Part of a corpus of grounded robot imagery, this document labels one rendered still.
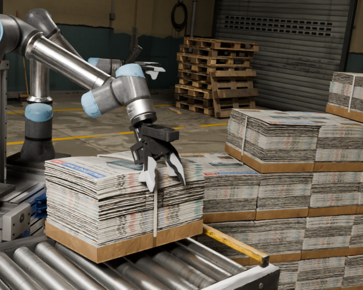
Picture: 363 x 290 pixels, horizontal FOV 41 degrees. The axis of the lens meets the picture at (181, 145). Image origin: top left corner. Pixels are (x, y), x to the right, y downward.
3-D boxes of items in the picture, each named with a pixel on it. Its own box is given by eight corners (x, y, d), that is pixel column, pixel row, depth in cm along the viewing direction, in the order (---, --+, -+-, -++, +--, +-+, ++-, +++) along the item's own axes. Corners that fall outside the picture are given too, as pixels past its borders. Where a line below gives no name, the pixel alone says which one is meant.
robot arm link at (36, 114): (23, 137, 209) (23, 106, 205) (25, 130, 221) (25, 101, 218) (52, 138, 212) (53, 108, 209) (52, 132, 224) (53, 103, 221)
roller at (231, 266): (149, 226, 171) (150, 213, 169) (253, 285, 138) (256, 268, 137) (138, 229, 167) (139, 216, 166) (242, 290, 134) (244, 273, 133)
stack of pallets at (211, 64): (215, 103, 1002) (222, 39, 972) (252, 111, 941) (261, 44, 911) (170, 107, 906) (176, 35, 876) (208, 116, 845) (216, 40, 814)
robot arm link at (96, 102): (102, 115, 147) (133, 102, 143) (86, 121, 136) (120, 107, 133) (91, 91, 146) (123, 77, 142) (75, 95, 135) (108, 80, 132)
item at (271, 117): (231, 110, 247) (231, 107, 247) (279, 111, 258) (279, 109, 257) (268, 125, 214) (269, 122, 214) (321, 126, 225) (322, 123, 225)
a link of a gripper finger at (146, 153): (153, 176, 127) (156, 147, 131) (157, 174, 125) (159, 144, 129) (138, 170, 124) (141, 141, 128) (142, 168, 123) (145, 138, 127)
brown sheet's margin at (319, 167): (273, 151, 265) (275, 142, 264) (318, 151, 275) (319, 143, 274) (313, 171, 230) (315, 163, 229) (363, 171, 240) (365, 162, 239)
